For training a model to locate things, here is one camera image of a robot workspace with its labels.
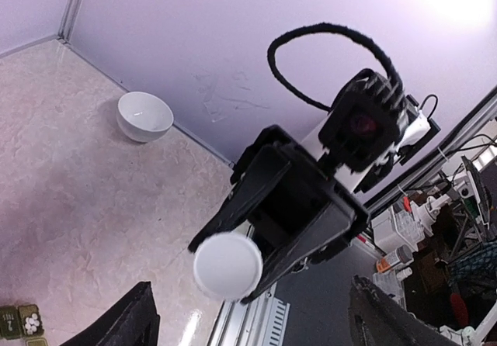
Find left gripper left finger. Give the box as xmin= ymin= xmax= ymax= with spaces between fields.
xmin=64 ymin=282 xmax=161 ymax=346

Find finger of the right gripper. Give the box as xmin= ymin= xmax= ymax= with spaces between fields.
xmin=188 ymin=146 xmax=291 ymax=253
xmin=241 ymin=203 xmax=356 ymax=303

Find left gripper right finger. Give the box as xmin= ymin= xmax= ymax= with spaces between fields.
xmin=348 ymin=275 xmax=456 ymax=346

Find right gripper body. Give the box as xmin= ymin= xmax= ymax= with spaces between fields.
xmin=231 ymin=125 xmax=369 ymax=265

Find small white pill bottle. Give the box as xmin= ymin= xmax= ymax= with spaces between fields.
xmin=193 ymin=232 xmax=264 ymax=303

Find white bottle cap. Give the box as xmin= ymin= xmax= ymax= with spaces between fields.
xmin=193 ymin=232 xmax=264 ymax=303

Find green pill organizer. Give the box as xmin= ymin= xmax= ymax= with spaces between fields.
xmin=0 ymin=304 xmax=44 ymax=340

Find small round white pills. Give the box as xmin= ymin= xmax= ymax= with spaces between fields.
xmin=24 ymin=313 xmax=41 ymax=335

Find cluttered background equipment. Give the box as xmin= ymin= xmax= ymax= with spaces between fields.
xmin=372 ymin=120 xmax=496 ymax=345

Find white bowl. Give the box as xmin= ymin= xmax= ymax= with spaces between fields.
xmin=116 ymin=92 xmax=174 ymax=144

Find front aluminium rail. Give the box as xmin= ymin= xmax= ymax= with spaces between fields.
xmin=207 ymin=283 xmax=290 ymax=346

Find right aluminium frame post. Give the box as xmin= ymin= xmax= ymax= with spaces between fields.
xmin=57 ymin=0 xmax=82 ymax=43

